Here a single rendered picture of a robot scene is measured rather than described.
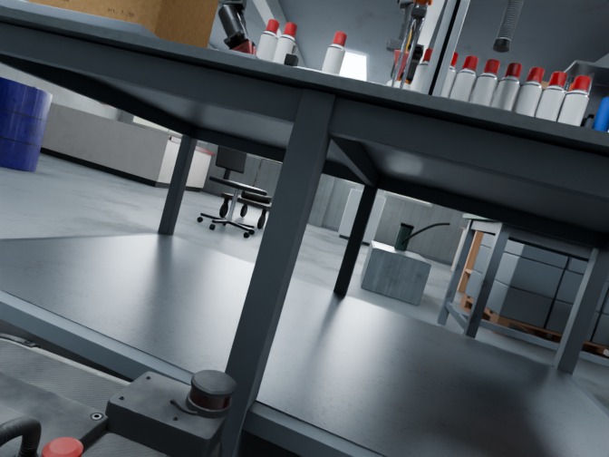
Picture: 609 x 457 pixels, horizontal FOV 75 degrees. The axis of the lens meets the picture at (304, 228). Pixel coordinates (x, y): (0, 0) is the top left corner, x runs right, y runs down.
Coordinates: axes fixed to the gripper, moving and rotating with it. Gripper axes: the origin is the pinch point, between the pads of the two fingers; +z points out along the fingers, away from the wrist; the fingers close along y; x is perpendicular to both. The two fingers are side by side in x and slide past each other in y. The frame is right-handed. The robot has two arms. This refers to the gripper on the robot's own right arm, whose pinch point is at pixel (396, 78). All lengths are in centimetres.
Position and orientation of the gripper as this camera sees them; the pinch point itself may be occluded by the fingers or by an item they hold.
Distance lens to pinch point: 124.2
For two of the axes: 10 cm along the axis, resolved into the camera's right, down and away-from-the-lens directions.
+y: -9.3, -3.0, 2.2
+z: -2.9, 9.5, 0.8
